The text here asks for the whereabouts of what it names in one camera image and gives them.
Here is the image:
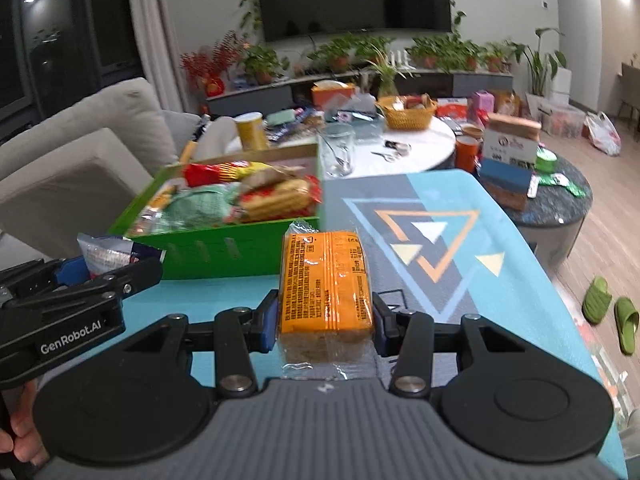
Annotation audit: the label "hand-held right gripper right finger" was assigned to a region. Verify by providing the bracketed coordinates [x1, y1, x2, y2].
[371, 292, 523, 401]

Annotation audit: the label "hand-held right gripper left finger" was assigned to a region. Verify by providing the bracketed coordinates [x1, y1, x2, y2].
[125, 289, 281, 401]

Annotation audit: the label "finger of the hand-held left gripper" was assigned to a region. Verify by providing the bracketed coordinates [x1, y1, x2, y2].
[7, 258, 164, 313]
[0, 256, 91, 306]

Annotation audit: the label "white red blue snack packet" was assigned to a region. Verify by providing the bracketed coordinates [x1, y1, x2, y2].
[76, 232, 167, 281]

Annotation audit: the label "orange cracker packet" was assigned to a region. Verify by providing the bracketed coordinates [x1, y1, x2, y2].
[278, 217, 376, 381]

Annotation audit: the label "green cardboard box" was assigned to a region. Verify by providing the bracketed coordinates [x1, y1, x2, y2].
[107, 142, 325, 281]

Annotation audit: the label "green snack packet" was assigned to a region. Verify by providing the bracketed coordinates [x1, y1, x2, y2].
[160, 185, 241, 233]

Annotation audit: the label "red and yellow snack packet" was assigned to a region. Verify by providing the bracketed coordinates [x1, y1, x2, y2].
[182, 160, 273, 186]

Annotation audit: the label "brown cracker packet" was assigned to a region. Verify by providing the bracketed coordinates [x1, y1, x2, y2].
[240, 167, 301, 186]

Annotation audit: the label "person's left hand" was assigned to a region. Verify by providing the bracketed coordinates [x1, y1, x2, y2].
[0, 380, 49, 467]

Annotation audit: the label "grey sofa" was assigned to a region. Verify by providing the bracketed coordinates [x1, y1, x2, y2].
[0, 77, 201, 261]

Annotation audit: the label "yellow can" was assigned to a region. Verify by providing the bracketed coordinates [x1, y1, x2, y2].
[234, 111, 268, 152]

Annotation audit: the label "white round table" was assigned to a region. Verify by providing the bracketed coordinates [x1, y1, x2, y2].
[192, 110, 457, 176]

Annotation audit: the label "clear glass cup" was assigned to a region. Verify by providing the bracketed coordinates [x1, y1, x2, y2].
[316, 125, 356, 178]

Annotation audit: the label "orange cup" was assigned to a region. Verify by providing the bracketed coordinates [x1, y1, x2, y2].
[454, 136, 482, 171]

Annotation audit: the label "blue box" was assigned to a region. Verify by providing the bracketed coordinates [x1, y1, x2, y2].
[479, 157, 533, 196]

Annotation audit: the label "dark blue snack packets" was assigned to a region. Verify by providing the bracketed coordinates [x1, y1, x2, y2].
[265, 107, 321, 142]

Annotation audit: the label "dark round table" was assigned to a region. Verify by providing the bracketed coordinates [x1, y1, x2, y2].
[492, 152, 595, 261]

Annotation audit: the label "pale blue plastic tray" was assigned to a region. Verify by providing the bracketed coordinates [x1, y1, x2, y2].
[325, 107, 386, 141]

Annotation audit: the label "yellow wicker basket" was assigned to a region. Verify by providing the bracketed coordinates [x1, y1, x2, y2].
[376, 94, 438, 131]

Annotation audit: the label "green slipper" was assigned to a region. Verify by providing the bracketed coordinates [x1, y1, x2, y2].
[581, 276, 613, 325]
[614, 296, 640, 357]

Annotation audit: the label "brown and white cardboard box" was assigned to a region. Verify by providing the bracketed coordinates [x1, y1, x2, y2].
[482, 113, 543, 170]

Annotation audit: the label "red berry branches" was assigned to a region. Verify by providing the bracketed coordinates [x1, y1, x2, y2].
[180, 32, 246, 98]

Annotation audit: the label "green foil packets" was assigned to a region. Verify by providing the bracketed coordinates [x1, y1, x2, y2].
[537, 172, 587, 198]

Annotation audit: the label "orange box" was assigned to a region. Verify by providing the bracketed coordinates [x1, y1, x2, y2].
[311, 82, 357, 108]

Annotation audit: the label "dark sliding glass door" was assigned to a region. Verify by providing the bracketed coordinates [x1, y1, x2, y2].
[0, 0, 146, 121]

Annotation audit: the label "potted green plant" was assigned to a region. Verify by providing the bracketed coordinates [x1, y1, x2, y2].
[405, 35, 481, 71]
[305, 35, 361, 73]
[480, 40, 516, 73]
[240, 45, 291, 86]
[350, 35, 396, 66]

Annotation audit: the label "pink box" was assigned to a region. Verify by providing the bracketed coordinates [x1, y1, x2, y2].
[471, 91, 496, 116]

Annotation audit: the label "light curtain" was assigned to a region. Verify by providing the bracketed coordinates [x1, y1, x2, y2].
[125, 0, 188, 111]

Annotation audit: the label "spider plant in glass vase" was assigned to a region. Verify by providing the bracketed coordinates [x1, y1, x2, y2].
[362, 47, 416, 98]

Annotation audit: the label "clear storage box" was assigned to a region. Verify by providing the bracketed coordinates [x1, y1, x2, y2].
[537, 102, 587, 137]

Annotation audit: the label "white plastic bag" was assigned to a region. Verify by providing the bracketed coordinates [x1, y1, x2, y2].
[585, 111, 622, 156]

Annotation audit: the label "white air purifier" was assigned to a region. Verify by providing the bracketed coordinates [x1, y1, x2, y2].
[547, 67, 571, 103]

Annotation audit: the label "tall leafy floor plant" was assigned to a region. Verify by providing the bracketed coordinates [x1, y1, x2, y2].
[507, 27, 568, 98]

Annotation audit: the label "grey dining chair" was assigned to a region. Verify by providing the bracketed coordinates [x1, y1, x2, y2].
[617, 62, 640, 121]

